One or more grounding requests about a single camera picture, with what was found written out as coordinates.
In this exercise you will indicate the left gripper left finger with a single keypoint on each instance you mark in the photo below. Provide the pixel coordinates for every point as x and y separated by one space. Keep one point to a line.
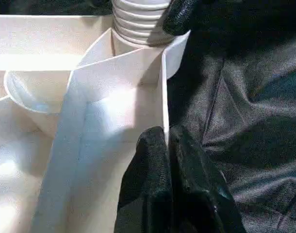
148 182

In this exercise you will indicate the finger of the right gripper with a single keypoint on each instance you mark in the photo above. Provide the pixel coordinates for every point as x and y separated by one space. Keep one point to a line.
179 17

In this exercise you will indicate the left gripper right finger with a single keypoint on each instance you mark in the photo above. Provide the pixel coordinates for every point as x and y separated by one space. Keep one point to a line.
199 194

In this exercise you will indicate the white plastic table leg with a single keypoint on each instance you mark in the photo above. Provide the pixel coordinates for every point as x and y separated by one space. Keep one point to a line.
136 24

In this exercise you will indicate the white plastic table top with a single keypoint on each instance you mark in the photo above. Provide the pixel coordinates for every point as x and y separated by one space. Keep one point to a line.
102 109

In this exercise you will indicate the black plastic mat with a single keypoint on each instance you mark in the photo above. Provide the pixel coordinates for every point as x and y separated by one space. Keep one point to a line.
247 97

